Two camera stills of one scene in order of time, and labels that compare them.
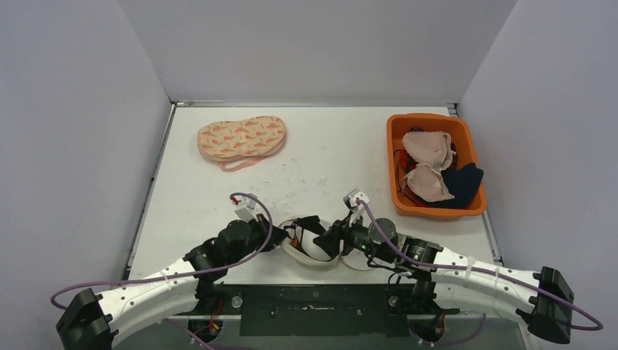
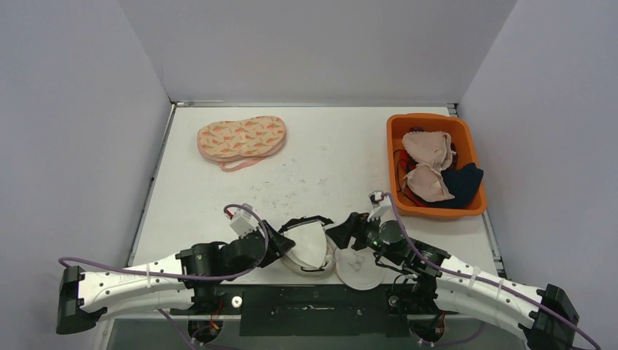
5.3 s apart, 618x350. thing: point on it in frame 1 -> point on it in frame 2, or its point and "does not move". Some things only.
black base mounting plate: (329, 310) does not move
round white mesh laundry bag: (299, 243) -> (358, 269)
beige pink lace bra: (431, 152) does not move
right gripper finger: (329, 242) -> (341, 234)
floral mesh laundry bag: (232, 144) does not move
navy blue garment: (464, 183) does not move
